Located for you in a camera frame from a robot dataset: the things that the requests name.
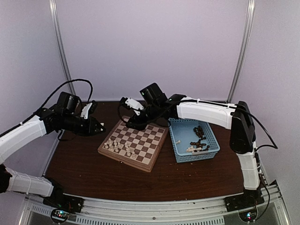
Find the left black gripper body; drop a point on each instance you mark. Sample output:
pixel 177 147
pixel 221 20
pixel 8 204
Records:
pixel 70 124

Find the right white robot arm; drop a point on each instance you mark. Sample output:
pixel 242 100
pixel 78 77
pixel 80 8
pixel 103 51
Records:
pixel 235 117

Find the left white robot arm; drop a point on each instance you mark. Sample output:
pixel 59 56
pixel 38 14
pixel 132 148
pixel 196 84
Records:
pixel 26 149

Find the light blue plastic basket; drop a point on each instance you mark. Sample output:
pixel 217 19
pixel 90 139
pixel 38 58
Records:
pixel 182 129

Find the wooden folding chess board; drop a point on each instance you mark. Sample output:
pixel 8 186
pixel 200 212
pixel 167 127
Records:
pixel 146 144

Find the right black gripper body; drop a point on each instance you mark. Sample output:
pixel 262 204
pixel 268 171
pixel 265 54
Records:
pixel 153 112

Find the front aluminium rail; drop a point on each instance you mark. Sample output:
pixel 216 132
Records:
pixel 209 211

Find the white chess pieces pile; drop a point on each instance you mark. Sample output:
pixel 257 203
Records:
pixel 191 149

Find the aluminium frame post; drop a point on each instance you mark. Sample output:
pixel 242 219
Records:
pixel 56 24
pixel 243 48

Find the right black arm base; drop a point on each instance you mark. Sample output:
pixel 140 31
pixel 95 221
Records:
pixel 248 199

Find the white queen chess piece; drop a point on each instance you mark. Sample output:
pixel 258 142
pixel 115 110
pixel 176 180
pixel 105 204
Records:
pixel 128 151

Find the left aluminium frame post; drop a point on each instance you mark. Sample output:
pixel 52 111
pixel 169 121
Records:
pixel 56 24

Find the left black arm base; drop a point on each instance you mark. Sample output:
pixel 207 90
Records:
pixel 63 201

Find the dark chess pieces pile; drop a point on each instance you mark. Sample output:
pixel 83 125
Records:
pixel 200 134

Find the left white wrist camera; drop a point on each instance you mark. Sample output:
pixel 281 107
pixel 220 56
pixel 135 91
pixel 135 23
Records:
pixel 88 109

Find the right aluminium frame post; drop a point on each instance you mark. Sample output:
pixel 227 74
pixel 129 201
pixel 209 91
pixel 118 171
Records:
pixel 243 48

